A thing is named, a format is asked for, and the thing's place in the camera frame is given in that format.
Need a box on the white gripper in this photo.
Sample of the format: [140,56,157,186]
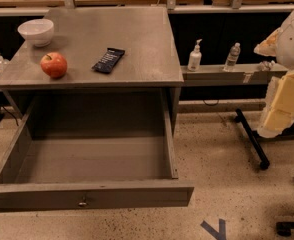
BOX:
[254,28,294,138]

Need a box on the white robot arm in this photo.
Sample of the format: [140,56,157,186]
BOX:
[254,10,294,138]

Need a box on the open grey top drawer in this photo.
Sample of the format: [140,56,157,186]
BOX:
[0,90,193,212]

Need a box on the grey wooden drawer cabinet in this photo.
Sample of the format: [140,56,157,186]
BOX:
[0,7,183,130]

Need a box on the crumpled clear plastic wrapper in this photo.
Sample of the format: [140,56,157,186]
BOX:
[258,60,276,71]

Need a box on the clear plastic water bottle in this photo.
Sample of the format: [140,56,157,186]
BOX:
[223,42,241,72]

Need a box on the white pump lotion bottle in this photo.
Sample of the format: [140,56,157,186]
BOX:
[187,39,202,72]

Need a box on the red apple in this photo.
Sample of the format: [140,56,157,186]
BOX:
[40,52,67,79]

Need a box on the white ceramic bowl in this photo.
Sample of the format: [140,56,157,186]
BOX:
[18,19,54,47]

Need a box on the clear pump sanitizer bottle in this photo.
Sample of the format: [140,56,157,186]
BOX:
[0,54,9,72]

